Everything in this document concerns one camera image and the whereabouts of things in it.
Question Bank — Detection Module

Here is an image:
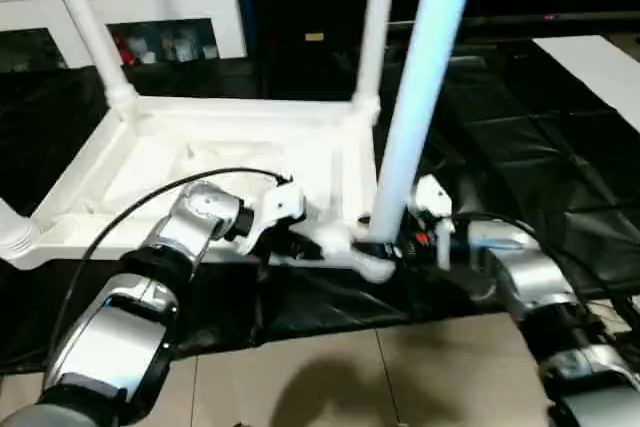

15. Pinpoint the white plastic table top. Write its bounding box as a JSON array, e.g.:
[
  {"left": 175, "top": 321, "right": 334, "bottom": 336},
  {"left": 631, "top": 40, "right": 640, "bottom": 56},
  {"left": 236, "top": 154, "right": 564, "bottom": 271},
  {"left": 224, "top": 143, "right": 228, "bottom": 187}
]
[{"left": 0, "top": 94, "right": 396, "bottom": 286}]

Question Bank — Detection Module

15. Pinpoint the white plastic table leg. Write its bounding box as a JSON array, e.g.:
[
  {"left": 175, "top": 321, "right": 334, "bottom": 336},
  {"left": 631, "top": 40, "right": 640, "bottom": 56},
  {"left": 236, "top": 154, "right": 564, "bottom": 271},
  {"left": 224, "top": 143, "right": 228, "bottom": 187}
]
[
  {"left": 367, "top": 0, "right": 484, "bottom": 244},
  {"left": 0, "top": 196, "right": 42, "bottom": 268},
  {"left": 47, "top": 0, "right": 140, "bottom": 121},
  {"left": 352, "top": 0, "right": 400, "bottom": 118}
]

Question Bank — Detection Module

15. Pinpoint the black plastic mat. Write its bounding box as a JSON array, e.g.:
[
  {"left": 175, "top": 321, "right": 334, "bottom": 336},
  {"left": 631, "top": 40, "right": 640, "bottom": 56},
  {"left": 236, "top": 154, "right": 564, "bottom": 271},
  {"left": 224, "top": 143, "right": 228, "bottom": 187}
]
[{"left": 0, "top": 34, "right": 640, "bottom": 373}]

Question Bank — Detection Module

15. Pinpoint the white flat board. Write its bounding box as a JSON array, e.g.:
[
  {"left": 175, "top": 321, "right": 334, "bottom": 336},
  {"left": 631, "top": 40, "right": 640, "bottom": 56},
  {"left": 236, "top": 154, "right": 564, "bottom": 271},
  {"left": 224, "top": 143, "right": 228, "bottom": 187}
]
[{"left": 532, "top": 35, "right": 640, "bottom": 123}]

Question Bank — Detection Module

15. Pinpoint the red item behind glass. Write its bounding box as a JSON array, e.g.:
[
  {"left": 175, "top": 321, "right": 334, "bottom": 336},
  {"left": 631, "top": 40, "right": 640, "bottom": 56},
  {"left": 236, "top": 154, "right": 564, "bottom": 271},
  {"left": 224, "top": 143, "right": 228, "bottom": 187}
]
[{"left": 113, "top": 34, "right": 132, "bottom": 64}]

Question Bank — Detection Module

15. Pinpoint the white cabinet with glass doors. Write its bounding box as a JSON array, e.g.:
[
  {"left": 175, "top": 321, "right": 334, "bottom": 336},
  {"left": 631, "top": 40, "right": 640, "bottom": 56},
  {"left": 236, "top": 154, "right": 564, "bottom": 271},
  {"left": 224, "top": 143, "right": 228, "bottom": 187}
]
[{"left": 0, "top": 0, "right": 247, "bottom": 69}]

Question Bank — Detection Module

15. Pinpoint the long black rail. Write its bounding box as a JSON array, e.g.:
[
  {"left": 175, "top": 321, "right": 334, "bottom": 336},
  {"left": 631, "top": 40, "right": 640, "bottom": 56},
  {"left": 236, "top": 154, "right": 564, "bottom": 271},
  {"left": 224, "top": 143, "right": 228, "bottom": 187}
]
[{"left": 387, "top": 10, "right": 640, "bottom": 32}]

